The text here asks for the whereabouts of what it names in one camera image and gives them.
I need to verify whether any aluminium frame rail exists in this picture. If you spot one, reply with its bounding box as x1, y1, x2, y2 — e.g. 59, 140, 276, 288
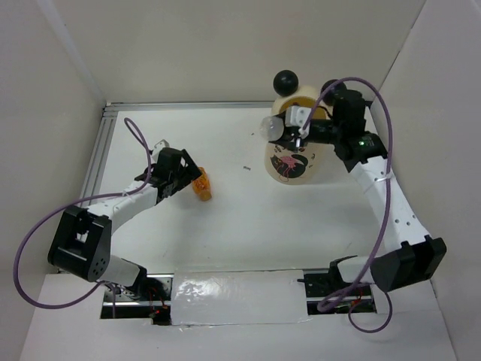
58, 100, 373, 274

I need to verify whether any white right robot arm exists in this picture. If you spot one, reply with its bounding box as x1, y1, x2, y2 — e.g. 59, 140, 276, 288
277, 89, 447, 295

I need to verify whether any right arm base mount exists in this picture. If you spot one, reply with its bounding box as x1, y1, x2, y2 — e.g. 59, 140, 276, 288
298, 267, 377, 315

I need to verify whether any small orange plastic bottle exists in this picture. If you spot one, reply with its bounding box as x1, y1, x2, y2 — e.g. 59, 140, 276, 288
192, 167, 212, 202

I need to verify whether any black label small bottle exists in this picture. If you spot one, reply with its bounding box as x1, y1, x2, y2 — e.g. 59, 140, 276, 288
259, 116, 285, 142

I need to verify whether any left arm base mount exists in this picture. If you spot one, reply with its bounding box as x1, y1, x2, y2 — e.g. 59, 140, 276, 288
100, 274, 174, 326

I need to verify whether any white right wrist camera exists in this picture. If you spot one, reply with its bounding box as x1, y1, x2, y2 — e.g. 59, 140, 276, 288
284, 105, 311, 138

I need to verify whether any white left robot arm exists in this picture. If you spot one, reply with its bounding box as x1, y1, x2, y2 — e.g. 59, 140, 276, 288
47, 147, 201, 300

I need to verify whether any cream bin with black ears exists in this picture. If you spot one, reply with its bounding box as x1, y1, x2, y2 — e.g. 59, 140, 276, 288
265, 70, 331, 186

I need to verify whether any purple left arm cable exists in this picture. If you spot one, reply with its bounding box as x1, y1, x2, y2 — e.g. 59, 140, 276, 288
13, 117, 155, 309

